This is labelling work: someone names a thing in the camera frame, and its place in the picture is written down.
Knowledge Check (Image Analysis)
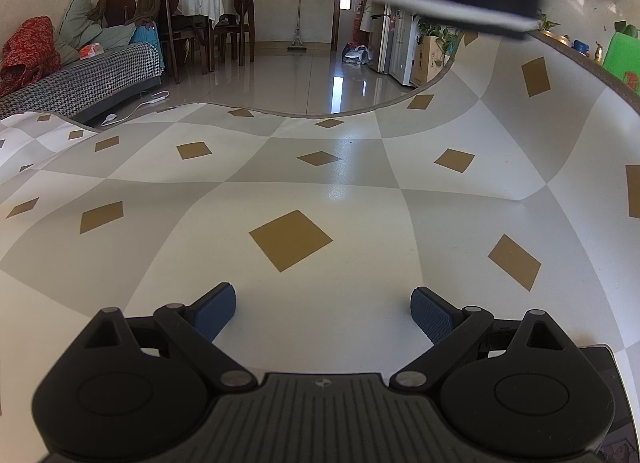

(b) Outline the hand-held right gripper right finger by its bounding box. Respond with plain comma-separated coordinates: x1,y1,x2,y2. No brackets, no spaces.
389,286,576,392

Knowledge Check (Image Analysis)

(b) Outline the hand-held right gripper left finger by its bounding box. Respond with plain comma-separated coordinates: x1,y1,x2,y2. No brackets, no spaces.
80,282,258,392

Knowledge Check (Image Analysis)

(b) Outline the checkered tablecloth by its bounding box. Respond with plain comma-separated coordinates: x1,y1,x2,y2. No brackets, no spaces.
0,29,640,463

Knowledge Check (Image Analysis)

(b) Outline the cardboard box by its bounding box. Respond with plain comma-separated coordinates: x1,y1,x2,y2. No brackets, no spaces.
410,34,449,88

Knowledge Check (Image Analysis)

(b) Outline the white freezer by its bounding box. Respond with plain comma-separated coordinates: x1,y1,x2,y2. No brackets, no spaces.
390,13,426,88

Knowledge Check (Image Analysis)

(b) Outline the houndstooth sofa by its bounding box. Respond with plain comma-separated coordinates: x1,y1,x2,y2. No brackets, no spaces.
0,42,165,120

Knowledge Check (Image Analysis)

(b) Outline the white plastic bag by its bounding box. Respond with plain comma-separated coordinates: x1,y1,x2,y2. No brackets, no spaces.
342,43,370,65

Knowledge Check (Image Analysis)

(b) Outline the silver refrigerator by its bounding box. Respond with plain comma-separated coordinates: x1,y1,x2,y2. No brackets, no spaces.
370,2,401,74

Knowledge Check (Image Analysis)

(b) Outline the potted green plant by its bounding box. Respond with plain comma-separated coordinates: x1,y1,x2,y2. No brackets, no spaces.
417,13,468,68

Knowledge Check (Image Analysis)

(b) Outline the blue cloth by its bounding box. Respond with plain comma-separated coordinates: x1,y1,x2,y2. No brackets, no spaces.
131,25,161,56

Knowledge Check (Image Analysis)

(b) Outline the wooden dining chair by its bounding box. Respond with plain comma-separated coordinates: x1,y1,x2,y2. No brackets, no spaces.
214,0,257,67
106,0,137,26
137,0,182,84

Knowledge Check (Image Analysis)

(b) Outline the dining table with white cloth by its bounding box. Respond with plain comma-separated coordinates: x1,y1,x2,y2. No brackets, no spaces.
177,0,237,30

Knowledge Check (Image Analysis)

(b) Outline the olive jacket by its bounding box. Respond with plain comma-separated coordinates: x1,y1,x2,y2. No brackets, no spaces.
134,0,163,26

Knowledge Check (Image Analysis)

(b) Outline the green plastic object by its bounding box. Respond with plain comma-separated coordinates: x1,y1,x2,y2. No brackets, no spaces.
602,22,640,91

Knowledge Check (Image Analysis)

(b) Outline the red patterned cloth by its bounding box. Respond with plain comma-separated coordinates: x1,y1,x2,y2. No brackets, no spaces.
0,16,62,96

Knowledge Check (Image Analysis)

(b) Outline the green cushion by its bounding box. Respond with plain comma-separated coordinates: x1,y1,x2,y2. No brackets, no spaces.
54,0,138,66

